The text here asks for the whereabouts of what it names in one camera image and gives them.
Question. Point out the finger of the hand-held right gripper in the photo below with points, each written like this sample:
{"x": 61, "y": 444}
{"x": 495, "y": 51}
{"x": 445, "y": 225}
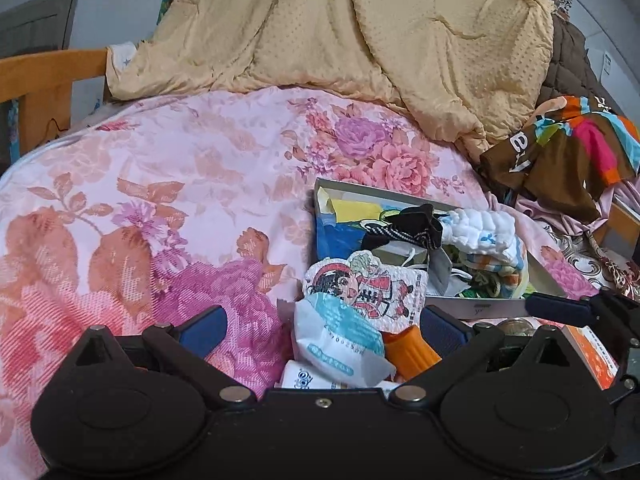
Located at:
{"x": 627, "y": 380}
{"x": 560, "y": 310}

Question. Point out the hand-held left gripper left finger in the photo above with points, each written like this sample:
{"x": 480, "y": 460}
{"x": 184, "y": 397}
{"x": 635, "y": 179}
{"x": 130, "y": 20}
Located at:
{"x": 202, "y": 332}

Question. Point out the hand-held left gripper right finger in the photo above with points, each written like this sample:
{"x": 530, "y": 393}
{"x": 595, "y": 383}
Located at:
{"x": 442, "y": 327}

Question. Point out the cartoon print tissue packet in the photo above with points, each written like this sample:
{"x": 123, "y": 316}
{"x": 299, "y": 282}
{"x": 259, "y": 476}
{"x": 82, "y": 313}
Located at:
{"x": 360, "y": 290}

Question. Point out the white teal wipes packet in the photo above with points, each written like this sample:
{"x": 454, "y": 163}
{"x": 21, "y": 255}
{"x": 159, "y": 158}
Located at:
{"x": 340, "y": 330}

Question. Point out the grey box with cartoon drawing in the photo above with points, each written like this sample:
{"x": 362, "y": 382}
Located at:
{"x": 335, "y": 240}

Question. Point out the orange ribbed plastic object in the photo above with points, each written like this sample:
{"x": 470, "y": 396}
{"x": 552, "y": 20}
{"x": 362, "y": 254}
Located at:
{"x": 410, "y": 355}

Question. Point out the orange white carton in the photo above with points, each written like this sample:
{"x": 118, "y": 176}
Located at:
{"x": 590, "y": 355}

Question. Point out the round metal lid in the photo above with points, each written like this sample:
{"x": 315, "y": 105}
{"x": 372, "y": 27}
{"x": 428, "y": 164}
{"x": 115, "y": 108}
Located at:
{"x": 515, "y": 326}

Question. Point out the white face mask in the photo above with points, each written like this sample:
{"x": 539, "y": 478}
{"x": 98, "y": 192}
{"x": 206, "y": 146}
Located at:
{"x": 435, "y": 272}

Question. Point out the brown white floral cloth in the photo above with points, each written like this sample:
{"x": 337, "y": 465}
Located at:
{"x": 600, "y": 265}

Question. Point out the striped colourful cloth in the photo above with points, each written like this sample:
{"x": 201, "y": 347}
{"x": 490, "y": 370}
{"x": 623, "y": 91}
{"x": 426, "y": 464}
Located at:
{"x": 495, "y": 272}

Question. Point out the pale pink cloth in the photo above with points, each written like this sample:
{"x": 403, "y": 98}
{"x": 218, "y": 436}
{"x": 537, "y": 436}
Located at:
{"x": 545, "y": 210}

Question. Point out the white quilted cloth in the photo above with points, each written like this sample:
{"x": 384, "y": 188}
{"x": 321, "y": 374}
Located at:
{"x": 480, "y": 230}

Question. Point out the brown cardboard box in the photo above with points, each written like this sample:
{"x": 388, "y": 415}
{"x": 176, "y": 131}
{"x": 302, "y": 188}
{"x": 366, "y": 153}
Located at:
{"x": 622, "y": 225}

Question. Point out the black patterned sock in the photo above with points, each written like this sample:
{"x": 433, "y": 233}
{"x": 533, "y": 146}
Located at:
{"x": 400, "y": 225}

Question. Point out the brown colourful printed cloth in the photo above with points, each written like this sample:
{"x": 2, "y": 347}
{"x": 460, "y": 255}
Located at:
{"x": 560, "y": 175}

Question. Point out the pink floral bed sheet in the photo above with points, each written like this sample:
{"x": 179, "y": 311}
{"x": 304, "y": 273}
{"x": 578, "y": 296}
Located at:
{"x": 125, "y": 210}

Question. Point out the dark brown quilted blanket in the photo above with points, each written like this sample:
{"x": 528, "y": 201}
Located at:
{"x": 570, "y": 70}

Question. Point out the yellow dotted quilt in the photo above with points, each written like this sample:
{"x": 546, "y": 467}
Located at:
{"x": 325, "y": 35}

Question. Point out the grey door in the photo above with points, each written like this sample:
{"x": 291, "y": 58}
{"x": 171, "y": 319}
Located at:
{"x": 35, "y": 25}

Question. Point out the wooden bed frame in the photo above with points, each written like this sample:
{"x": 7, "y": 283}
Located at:
{"x": 45, "y": 85}

